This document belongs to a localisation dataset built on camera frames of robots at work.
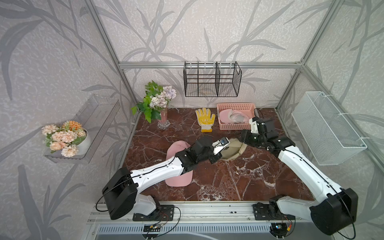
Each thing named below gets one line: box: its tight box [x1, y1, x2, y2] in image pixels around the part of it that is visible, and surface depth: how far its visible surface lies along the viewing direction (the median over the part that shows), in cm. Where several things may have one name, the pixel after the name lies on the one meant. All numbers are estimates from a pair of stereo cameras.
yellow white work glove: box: [195, 107, 216, 133], surface depth 114 cm
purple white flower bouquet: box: [131, 80, 177, 124], surface depth 87 cm
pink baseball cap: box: [219, 108, 250, 124], surface depth 114 cm
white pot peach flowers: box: [41, 120, 89, 158], surface depth 51 cm
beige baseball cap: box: [220, 138, 248, 160], surface depth 81 cm
